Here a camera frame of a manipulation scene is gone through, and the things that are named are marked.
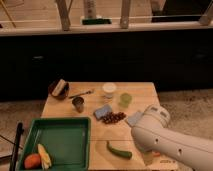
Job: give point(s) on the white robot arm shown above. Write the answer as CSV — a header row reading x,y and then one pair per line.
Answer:
x,y
150,132

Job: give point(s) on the grey cloth piece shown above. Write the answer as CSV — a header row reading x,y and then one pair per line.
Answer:
x,y
132,120

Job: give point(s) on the dark brown bowl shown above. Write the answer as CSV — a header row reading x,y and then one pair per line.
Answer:
x,y
63,94

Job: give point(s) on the bunch of brown grapes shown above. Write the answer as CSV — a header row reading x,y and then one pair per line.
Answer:
x,y
111,118

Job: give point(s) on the red bowl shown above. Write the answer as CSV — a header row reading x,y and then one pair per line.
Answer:
x,y
156,154

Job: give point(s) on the black pole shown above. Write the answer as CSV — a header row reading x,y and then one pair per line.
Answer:
x,y
16,146

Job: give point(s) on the bread slice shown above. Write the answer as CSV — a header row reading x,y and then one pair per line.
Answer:
x,y
59,87

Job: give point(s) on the green brush block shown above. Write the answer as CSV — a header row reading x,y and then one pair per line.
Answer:
x,y
97,21

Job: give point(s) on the metal cup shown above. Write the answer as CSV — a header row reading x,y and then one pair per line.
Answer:
x,y
78,103

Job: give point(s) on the green plastic tray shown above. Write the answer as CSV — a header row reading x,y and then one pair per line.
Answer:
x,y
66,140

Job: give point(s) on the green pepper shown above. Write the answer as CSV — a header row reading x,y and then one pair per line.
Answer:
x,y
117,152

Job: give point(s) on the blue sponge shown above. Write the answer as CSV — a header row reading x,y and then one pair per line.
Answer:
x,y
100,112

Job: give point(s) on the orange fruit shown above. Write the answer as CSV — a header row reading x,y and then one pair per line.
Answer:
x,y
32,161

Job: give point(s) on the white cup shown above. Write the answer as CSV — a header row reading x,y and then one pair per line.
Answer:
x,y
109,88

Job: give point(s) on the green plastic cup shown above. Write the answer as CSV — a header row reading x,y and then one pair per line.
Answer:
x,y
125,100

